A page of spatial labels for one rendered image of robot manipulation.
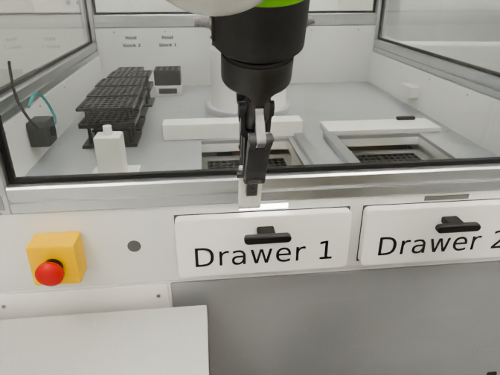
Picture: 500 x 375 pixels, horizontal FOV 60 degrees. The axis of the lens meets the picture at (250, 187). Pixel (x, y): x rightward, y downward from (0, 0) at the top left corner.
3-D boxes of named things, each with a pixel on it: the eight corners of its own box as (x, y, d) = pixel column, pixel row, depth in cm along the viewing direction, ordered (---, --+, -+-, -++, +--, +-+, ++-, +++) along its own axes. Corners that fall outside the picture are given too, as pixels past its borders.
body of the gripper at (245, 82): (218, 27, 46) (219, 100, 53) (223, 68, 40) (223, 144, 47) (287, 26, 47) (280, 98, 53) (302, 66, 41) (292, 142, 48)
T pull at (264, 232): (292, 242, 68) (292, 235, 67) (244, 245, 67) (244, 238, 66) (287, 231, 71) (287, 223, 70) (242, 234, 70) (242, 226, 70)
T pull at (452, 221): (481, 231, 71) (482, 224, 70) (437, 234, 70) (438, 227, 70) (468, 220, 74) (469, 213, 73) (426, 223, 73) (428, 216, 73)
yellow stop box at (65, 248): (80, 286, 67) (72, 247, 64) (33, 289, 67) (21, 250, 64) (88, 267, 72) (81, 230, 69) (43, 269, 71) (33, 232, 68)
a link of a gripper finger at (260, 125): (268, 83, 46) (275, 111, 42) (265, 123, 49) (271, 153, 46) (245, 84, 46) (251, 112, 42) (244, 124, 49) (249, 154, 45)
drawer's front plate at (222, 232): (346, 266, 75) (353, 211, 71) (178, 277, 73) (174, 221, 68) (343, 261, 77) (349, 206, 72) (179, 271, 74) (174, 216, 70)
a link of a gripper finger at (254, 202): (262, 167, 56) (263, 171, 55) (259, 204, 61) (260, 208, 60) (239, 168, 55) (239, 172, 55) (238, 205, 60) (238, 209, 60)
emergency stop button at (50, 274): (64, 288, 64) (59, 265, 63) (36, 289, 64) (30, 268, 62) (69, 275, 67) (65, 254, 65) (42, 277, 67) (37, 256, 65)
